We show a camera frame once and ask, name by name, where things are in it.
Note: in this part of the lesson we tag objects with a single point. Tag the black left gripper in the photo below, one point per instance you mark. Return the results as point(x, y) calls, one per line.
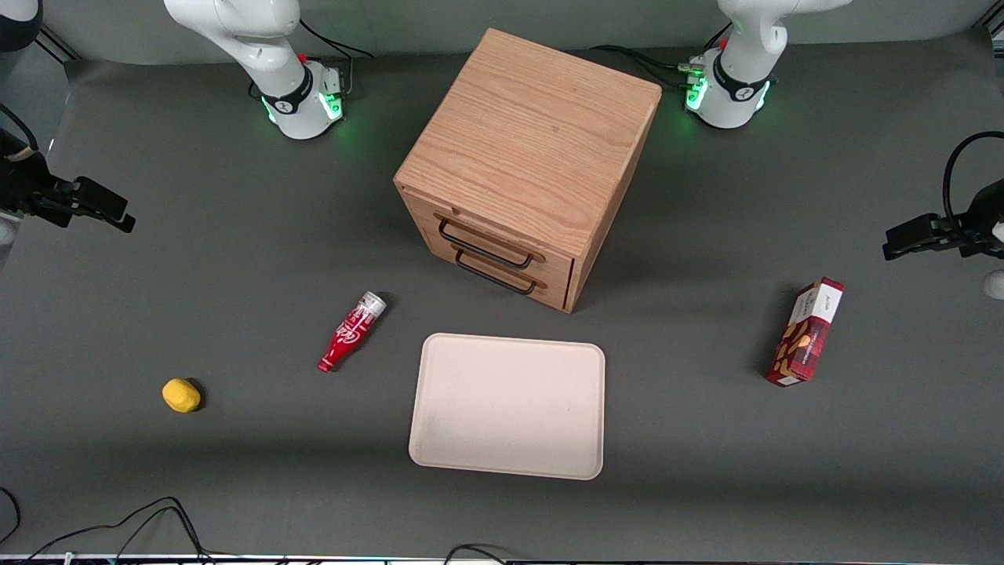
point(975, 225)

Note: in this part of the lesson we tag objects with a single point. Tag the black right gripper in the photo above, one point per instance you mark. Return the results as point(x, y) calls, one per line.
point(25, 188)

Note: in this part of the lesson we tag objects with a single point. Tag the red coke bottle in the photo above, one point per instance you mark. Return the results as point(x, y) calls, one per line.
point(349, 333)

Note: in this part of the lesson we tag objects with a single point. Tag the beige rectangular tray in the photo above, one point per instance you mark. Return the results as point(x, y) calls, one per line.
point(508, 404)

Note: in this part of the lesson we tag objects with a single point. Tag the red plaid shortbread box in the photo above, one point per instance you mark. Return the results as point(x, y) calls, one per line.
point(806, 333)

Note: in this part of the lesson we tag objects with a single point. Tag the yellow lemon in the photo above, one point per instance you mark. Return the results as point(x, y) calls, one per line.
point(180, 395)

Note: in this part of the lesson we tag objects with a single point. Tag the wooden drawer cabinet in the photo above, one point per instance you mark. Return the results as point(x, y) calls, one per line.
point(533, 133)

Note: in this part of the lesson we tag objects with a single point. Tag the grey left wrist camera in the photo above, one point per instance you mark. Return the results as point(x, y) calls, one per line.
point(996, 284)

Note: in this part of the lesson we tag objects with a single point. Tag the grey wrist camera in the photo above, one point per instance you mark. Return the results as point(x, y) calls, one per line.
point(5, 239)
point(996, 284)

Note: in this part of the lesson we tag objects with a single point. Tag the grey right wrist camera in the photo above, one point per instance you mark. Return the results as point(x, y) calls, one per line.
point(5, 239)

